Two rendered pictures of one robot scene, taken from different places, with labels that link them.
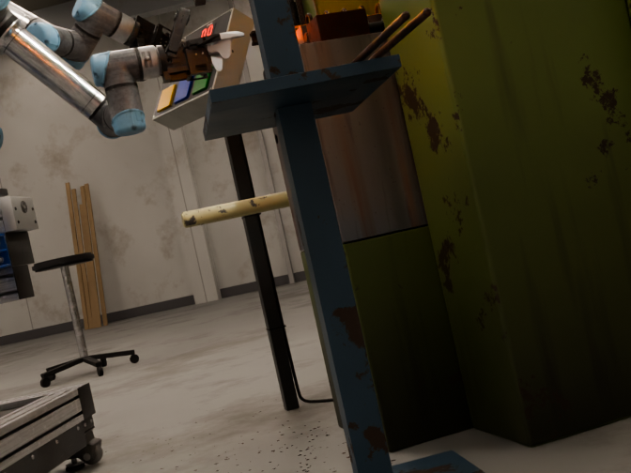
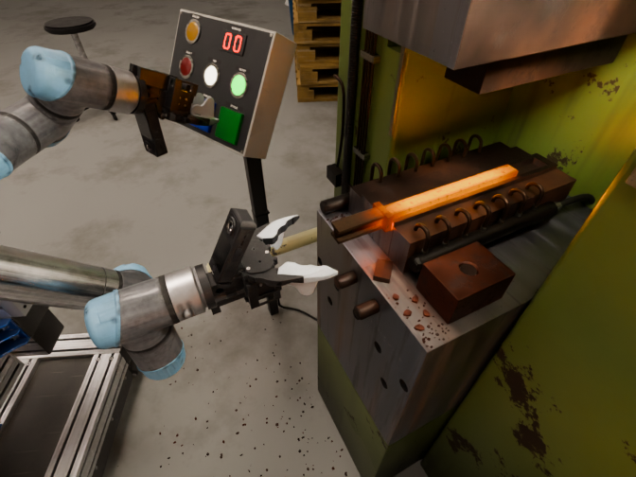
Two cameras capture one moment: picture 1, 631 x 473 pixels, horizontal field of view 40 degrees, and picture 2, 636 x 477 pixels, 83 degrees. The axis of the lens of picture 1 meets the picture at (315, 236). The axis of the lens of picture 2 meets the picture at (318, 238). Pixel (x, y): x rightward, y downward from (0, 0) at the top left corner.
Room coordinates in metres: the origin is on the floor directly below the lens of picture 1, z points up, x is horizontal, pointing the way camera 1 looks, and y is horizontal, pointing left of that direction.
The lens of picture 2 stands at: (1.67, 0.16, 1.42)
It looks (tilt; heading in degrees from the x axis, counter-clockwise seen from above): 44 degrees down; 350
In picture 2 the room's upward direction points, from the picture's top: straight up
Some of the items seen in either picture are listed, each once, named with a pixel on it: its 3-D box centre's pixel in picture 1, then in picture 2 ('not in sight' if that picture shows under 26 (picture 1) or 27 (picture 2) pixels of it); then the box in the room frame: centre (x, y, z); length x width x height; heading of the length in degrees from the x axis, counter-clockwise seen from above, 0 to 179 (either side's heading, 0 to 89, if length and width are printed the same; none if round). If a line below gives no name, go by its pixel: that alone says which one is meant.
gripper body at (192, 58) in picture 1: (184, 60); (239, 277); (2.06, 0.21, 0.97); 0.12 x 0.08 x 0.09; 106
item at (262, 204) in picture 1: (259, 205); (278, 247); (2.47, 0.14, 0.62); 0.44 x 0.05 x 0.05; 106
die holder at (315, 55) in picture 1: (406, 136); (449, 289); (2.17, -0.27, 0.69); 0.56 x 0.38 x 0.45; 106
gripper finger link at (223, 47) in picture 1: (225, 46); (307, 282); (2.03, 0.11, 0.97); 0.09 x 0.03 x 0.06; 70
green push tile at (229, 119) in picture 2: (203, 81); (230, 126); (2.52, 0.22, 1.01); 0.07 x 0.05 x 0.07; 41
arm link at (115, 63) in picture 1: (116, 68); (133, 312); (2.02, 0.36, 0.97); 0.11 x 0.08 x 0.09; 106
